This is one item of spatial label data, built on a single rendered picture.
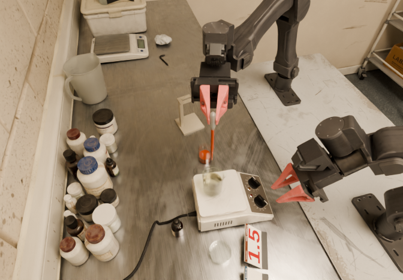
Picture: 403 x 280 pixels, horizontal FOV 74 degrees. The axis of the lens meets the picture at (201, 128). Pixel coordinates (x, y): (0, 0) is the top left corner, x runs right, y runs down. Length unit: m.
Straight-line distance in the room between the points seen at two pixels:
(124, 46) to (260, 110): 0.69
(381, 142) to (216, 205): 0.38
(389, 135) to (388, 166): 0.06
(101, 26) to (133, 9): 0.18
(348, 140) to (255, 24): 0.35
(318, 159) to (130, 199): 0.52
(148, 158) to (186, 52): 0.63
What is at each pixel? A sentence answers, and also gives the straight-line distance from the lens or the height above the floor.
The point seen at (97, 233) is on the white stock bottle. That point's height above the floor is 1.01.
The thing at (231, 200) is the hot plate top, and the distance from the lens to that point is 0.69.
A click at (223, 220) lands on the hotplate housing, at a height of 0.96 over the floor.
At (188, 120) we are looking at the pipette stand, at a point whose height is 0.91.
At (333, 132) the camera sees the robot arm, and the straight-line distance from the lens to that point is 0.56.
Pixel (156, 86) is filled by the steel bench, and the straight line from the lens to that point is 1.13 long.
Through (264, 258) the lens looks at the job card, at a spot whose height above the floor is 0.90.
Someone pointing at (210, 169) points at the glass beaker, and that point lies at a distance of 0.67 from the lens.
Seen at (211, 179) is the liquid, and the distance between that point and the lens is 0.67.
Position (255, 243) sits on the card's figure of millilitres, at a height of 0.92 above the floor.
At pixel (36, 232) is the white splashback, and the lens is 0.74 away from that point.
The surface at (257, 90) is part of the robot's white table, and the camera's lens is 1.12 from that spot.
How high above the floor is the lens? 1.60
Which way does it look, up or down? 48 degrees down
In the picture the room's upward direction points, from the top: straight up
